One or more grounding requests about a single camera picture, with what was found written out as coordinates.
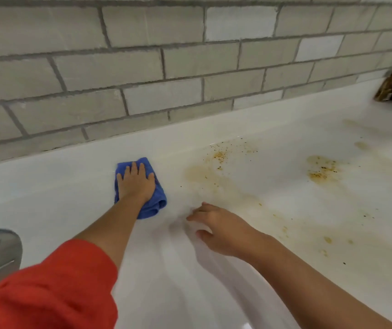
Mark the person's left hand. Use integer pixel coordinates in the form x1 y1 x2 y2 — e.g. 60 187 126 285
116 162 156 207

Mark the person's right hand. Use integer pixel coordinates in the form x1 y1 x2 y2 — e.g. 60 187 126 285
186 202 274 261

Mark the blue cloth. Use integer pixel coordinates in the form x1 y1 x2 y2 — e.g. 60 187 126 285
114 157 168 220

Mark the person's right forearm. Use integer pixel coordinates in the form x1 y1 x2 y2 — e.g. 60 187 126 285
250 236 392 329

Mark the white countertop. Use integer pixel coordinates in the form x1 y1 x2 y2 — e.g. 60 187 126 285
0 78 392 329

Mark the red sleeve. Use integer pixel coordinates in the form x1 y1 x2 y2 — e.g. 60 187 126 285
0 239 119 329

